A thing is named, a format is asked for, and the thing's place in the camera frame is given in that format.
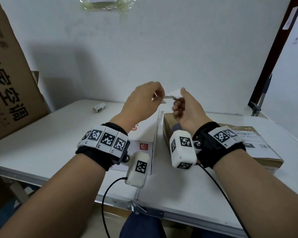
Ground person's left hand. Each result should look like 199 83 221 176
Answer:
116 81 166 133

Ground metal table latch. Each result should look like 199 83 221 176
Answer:
128 200 164 219

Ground person's left forearm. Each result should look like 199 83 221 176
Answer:
0 153 107 238

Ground person's blue trousers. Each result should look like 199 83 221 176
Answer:
119 212 240 238

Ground black cable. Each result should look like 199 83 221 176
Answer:
197 163 251 238
101 177 128 238

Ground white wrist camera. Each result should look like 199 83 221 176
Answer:
125 151 150 189
169 130 198 170

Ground black marker wristband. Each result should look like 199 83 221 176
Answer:
75 122 131 171
192 121 247 169

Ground white paper label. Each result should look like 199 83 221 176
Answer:
282 5 298 30

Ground clear tape residue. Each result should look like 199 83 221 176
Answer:
79 0 136 14

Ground dark red door frame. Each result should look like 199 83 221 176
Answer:
248 0 298 107

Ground large brown cardboard box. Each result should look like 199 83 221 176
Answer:
0 0 51 144

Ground white box with red label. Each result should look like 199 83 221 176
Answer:
109 110 163 175

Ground person's right forearm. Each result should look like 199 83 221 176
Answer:
212 148 298 238

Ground flat brown cardboard parcel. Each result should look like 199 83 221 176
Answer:
163 112 284 172

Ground grey metal stand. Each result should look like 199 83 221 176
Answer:
248 74 273 117

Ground person's right hand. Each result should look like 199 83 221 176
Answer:
172 87 213 137

